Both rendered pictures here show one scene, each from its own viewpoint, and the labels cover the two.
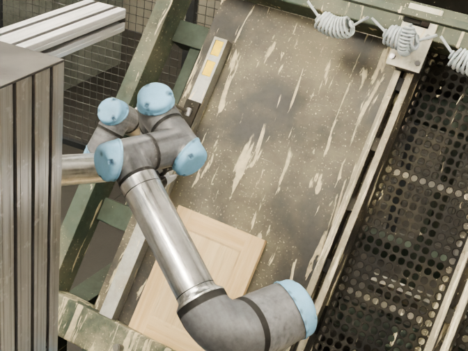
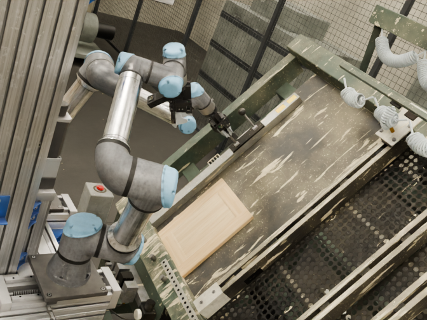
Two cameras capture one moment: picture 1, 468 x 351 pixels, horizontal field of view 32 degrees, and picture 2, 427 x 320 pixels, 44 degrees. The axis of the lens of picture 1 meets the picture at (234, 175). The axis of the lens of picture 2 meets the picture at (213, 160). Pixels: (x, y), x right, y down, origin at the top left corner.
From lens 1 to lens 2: 0.87 m
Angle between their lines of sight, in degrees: 25
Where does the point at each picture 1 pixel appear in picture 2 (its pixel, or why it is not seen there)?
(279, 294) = (156, 166)
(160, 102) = (172, 51)
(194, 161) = (169, 87)
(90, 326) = not seen: hidden behind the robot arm
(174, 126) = (171, 65)
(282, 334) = (142, 186)
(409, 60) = (389, 136)
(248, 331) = (119, 168)
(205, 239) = (222, 202)
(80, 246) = not seen: hidden behind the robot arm
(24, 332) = (24, 120)
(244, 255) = (236, 220)
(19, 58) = not seen: outside the picture
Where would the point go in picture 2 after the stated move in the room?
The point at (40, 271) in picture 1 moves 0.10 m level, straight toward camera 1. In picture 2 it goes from (46, 91) to (23, 96)
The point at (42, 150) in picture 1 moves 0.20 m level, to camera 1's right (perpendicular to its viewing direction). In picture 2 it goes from (65, 16) to (114, 45)
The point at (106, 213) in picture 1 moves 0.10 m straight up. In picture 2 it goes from (187, 171) to (194, 154)
